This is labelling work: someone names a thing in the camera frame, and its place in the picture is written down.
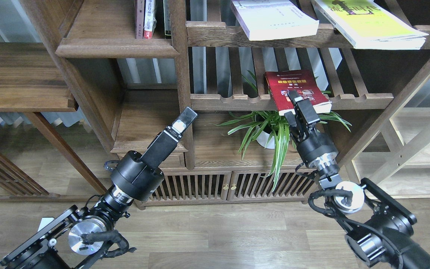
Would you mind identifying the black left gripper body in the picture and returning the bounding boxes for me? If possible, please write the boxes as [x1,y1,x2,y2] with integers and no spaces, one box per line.
[111,127,180,201]

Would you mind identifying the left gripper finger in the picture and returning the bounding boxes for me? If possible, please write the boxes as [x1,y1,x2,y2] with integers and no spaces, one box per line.
[172,107,198,136]

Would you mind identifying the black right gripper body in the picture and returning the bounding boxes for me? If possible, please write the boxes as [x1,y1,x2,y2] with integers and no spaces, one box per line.
[290,100,338,168]

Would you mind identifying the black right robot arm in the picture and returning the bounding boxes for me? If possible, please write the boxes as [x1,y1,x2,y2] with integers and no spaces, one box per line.
[282,90,430,269]

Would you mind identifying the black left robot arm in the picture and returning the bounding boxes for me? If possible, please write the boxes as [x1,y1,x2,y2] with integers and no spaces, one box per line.
[0,107,197,269]

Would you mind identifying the light wooden shelf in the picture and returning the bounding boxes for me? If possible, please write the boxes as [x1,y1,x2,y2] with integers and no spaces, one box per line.
[345,68,430,198]

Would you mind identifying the dark wooden side shelf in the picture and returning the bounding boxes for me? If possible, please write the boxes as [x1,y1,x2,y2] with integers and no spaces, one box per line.
[0,42,106,202]

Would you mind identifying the spider plant leaves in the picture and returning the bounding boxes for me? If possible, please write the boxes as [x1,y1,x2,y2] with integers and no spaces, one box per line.
[215,70,352,192]

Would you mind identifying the white plant pot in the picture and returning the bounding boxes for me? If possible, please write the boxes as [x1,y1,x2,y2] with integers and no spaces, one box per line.
[256,127,276,149]

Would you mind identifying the dark wooden bookshelf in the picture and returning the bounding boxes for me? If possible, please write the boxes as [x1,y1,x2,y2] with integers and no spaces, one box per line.
[20,0,430,210]

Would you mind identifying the white table leg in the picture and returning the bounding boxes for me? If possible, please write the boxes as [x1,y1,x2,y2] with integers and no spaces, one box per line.
[38,217,55,232]

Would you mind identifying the yellow green book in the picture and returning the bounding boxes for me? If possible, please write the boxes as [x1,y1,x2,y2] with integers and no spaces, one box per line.
[312,0,428,50]

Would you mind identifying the red white upright book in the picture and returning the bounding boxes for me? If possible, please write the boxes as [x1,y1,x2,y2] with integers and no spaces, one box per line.
[142,0,156,39]

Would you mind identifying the dark upright book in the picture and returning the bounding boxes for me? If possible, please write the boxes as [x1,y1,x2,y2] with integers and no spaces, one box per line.
[163,0,172,39]

